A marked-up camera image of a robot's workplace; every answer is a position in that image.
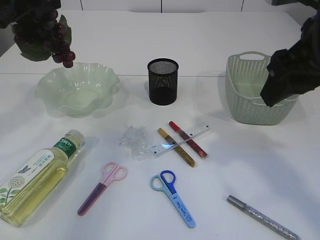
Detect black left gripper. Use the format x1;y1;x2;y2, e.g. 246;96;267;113
0;0;61;28

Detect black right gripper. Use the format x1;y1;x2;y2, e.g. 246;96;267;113
260;15;320;107

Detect purple artificial grape bunch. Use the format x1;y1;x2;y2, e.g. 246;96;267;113
11;7;76;69

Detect blue scissors with cover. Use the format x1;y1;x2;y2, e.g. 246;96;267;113
149;170;196;229

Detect clear plastic sheet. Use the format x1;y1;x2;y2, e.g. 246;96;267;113
119;125;152;161

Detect yellow tea bottle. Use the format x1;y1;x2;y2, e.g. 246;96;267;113
0;129;85;228

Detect green woven plastic basket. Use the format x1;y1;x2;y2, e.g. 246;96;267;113
225;51;299;126

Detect pale green wavy plate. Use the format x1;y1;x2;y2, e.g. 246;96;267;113
35;62;120;117

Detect red glitter pen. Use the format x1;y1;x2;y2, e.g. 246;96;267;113
168;121;208;159

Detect gold glitter pen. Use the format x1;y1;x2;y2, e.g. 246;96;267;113
157;128;196;168

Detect black mesh pen holder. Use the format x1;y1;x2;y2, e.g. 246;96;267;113
147;58;179;106

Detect silver glitter pen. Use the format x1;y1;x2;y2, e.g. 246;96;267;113
226;195;301;240

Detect clear plastic ruler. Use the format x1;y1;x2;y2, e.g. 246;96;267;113
149;121;212;159

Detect pink purple scissors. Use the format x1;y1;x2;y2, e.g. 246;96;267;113
77;162;128;217

